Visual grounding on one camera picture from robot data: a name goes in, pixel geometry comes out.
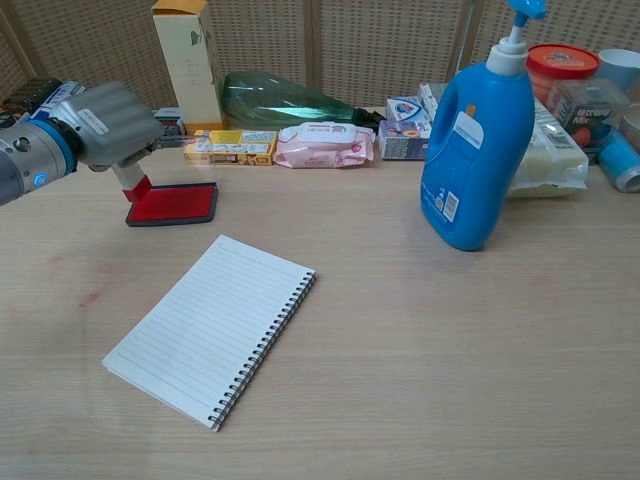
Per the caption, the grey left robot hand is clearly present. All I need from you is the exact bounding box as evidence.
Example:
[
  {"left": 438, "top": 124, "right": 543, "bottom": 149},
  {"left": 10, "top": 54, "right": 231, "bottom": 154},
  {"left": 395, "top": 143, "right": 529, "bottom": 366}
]
[{"left": 47, "top": 81, "right": 164, "bottom": 174}]

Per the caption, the white red stamp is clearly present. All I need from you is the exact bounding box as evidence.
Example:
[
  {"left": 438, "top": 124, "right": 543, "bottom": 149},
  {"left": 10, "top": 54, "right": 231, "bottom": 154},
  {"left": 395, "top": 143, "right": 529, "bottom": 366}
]
[{"left": 112, "top": 162, "right": 154, "bottom": 204}]

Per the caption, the white lined spiral notebook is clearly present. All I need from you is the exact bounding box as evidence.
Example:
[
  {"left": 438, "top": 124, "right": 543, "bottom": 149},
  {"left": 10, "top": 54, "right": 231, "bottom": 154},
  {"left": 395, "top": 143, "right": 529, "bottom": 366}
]
[{"left": 101, "top": 234, "right": 317, "bottom": 432}]

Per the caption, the tall cream carton orange top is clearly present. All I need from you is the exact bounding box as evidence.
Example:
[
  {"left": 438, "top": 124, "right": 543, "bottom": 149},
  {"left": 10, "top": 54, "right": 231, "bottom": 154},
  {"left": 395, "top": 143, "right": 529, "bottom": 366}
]
[{"left": 151, "top": 0, "right": 226, "bottom": 135}]

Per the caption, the red ink pad clear lid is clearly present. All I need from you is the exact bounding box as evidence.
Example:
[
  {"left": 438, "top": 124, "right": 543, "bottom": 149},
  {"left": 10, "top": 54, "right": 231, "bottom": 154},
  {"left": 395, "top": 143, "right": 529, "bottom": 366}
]
[{"left": 124, "top": 134, "right": 221, "bottom": 229}]

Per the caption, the yellow flat cardboard box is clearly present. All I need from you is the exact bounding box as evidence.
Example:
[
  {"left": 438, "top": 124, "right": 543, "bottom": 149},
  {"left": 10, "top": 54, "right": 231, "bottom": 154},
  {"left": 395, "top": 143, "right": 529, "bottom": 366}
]
[{"left": 183, "top": 129, "right": 279, "bottom": 167}]

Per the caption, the green plastic bottle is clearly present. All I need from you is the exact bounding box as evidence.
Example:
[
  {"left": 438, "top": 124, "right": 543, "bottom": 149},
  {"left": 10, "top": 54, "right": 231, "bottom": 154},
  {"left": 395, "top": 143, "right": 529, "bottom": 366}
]
[{"left": 221, "top": 71, "right": 389, "bottom": 130}]

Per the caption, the pink wet wipes pack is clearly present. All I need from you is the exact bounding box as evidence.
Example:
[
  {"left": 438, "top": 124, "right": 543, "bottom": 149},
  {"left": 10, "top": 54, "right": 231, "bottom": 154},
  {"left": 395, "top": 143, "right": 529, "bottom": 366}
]
[{"left": 272, "top": 121, "right": 376, "bottom": 170}]

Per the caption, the wooden perforated folding screen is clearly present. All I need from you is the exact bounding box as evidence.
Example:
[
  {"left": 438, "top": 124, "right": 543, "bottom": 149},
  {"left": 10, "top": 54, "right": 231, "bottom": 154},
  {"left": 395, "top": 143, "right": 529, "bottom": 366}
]
[{"left": 0, "top": 0, "right": 640, "bottom": 121}]

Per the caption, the small purple box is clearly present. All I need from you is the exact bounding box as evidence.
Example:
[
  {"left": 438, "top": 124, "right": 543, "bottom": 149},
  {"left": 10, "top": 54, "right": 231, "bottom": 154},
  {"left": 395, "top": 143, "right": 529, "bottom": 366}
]
[{"left": 377, "top": 119, "right": 434, "bottom": 161}]

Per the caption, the white and blue soap box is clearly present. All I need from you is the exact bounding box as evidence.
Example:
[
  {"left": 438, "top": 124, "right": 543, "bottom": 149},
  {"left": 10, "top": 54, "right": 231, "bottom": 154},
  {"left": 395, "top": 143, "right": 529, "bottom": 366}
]
[{"left": 385, "top": 95, "right": 434, "bottom": 126}]

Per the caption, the multicolour tissue pack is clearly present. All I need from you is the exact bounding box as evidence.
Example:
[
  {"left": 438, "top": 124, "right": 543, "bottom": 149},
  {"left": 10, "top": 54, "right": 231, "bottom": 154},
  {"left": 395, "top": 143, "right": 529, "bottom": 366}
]
[{"left": 418, "top": 82, "right": 451, "bottom": 124}]

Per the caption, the blue detergent pump bottle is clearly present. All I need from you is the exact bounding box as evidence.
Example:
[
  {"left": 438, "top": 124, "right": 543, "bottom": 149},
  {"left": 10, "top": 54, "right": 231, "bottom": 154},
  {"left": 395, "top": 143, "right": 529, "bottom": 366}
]
[{"left": 419, "top": 0, "right": 547, "bottom": 252}]

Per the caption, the long white plastic pack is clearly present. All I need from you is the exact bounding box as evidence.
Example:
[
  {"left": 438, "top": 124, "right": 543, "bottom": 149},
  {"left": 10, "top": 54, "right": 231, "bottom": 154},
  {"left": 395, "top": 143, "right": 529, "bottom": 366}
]
[{"left": 507, "top": 97, "right": 590, "bottom": 201}]

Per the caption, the orange lidded snack jar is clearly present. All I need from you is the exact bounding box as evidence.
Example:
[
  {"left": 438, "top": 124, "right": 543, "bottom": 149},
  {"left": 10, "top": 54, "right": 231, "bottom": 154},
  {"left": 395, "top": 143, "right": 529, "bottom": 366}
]
[{"left": 526, "top": 43, "right": 601, "bottom": 104}]

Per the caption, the clear plastic snack box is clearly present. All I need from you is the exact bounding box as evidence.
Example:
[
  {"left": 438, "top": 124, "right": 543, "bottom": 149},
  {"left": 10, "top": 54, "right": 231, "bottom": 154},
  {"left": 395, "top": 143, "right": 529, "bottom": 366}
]
[{"left": 547, "top": 78, "right": 631, "bottom": 154}]

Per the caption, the blue cylinder tube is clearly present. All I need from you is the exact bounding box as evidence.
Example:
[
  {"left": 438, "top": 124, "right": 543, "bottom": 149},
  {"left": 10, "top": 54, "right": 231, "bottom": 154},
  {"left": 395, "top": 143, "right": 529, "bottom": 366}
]
[{"left": 598, "top": 127, "right": 640, "bottom": 194}]

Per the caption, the light blue mug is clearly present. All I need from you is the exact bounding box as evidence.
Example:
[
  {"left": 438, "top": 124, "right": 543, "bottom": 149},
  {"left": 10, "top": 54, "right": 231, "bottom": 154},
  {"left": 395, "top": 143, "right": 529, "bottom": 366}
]
[{"left": 597, "top": 48, "right": 640, "bottom": 96}]

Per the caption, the beige bowl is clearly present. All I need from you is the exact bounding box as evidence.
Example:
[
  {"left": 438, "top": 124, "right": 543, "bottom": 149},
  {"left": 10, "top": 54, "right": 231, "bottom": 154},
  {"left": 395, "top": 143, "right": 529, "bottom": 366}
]
[{"left": 619, "top": 102, "right": 640, "bottom": 136}]

